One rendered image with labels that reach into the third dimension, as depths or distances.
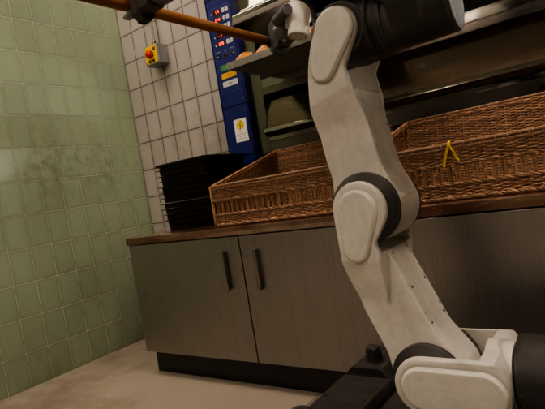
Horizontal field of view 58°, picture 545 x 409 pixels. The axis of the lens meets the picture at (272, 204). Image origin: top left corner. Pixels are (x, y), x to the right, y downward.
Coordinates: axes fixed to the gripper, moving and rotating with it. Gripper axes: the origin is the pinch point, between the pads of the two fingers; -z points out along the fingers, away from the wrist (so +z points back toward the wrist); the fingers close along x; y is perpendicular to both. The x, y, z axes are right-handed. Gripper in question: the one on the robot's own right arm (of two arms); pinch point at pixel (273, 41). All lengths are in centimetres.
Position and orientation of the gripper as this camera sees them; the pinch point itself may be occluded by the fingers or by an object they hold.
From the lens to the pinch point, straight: 180.5
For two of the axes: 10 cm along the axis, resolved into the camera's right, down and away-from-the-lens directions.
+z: 3.3, -0.2, -9.4
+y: -9.3, 1.7, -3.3
